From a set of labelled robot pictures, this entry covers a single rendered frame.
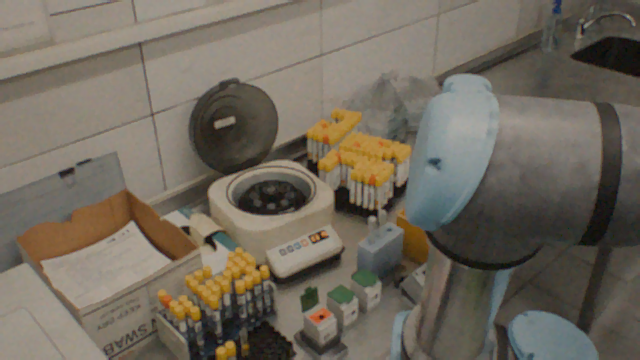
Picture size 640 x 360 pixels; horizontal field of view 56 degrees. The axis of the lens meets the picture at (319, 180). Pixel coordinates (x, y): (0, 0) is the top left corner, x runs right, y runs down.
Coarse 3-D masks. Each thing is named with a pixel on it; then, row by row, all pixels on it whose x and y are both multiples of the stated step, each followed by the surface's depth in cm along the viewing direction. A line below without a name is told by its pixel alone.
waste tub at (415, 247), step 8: (400, 216) 129; (400, 224) 130; (408, 224) 128; (408, 232) 129; (416, 232) 128; (408, 240) 130; (416, 240) 129; (424, 240) 127; (408, 248) 131; (416, 248) 130; (424, 248) 128; (408, 256) 132; (416, 256) 131; (424, 256) 129
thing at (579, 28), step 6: (594, 0) 253; (588, 6) 251; (606, 12) 239; (612, 12) 238; (618, 12) 236; (624, 12) 236; (582, 18) 247; (594, 18) 243; (600, 18) 242; (624, 18) 236; (630, 18) 235; (576, 24) 248; (582, 24) 247; (588, 24) 246; (630, 24) 235; (636, 24) 235; (576, 30) 249; (582, 30) 248; (576, 36) 250; (582, 36) 249
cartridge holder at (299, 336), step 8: (296, 336) 112; (304, 336) 110; (336, 336) 109; (304, 344) 110; (312, 344) 109; (328, 344) 108; (336, 344) 110; (344, 344) 110; (312, 352) 109; (320, 352) 108; (328, 352) 109; (336, 352) 109; (344, 352) 110
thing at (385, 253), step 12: (384, 228) 125; (396, 228) 125; (384, 240) 122; (396, 240) 124; (360, 252) 122; (372, 252) 119; (384, 252) 122; (396, 252) 126; (360, 264) 123; (372, 264) 121; (384, 264) 124; (396, 264) 128; (384, 276) 126; (396, 276) 127
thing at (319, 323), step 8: (320, 304) 110; (312, 312) 108; (320, 312) 108; (328, 312) 108; (304, 320) 109; (312, 320) 107; (320, 320) 107; (328, 320) 107; (336, 320) 108; (304, 328) 110; (312, 328) 107; (320, 328) 106; (328, 328) 107; (336, 328) 109; (312, 336) 108; (320, 336) 106; (328, 336) 108; (320, 344) 107
